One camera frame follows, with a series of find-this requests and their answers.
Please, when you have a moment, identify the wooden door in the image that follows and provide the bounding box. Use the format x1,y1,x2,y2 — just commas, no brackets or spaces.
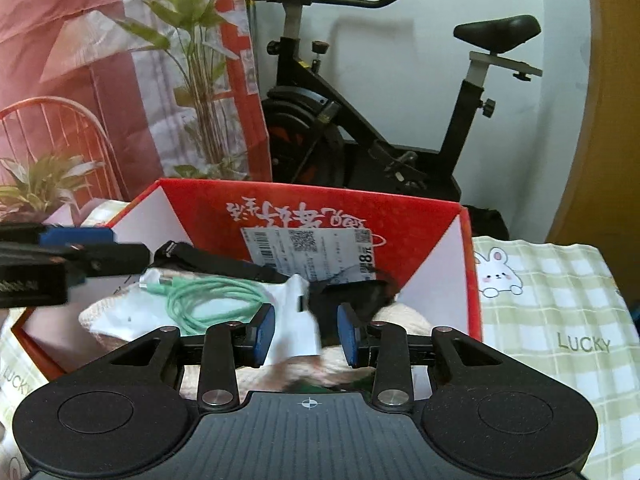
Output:
544,0,640,261

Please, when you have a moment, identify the white cloth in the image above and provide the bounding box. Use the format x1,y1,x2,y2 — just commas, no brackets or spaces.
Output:
91,269,320,364

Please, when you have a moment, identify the checkered bunny tablecloth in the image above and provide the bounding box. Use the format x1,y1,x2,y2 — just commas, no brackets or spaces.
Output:
1,236,639,479

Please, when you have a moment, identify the black exercise bike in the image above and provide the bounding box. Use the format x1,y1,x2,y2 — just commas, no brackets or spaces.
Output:
250,0,542,208

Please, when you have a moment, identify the black strap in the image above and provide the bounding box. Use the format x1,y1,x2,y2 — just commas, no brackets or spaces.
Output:
152,239,292,283

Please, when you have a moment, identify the green cloth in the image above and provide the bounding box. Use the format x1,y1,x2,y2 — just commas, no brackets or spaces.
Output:
284,380,348,393

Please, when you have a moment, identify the red printed backdrop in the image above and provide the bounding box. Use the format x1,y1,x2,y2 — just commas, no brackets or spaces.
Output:
1,0,271,223

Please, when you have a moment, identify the black and grey cloth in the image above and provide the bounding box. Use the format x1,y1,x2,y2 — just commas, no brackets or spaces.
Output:
307,268,399,347

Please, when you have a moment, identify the mint green cable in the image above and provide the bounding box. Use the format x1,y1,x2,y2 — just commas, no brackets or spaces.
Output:
139,276,274,337

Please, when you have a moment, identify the red cardboard box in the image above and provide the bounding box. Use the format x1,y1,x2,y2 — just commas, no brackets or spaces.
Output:
10,176,484,380

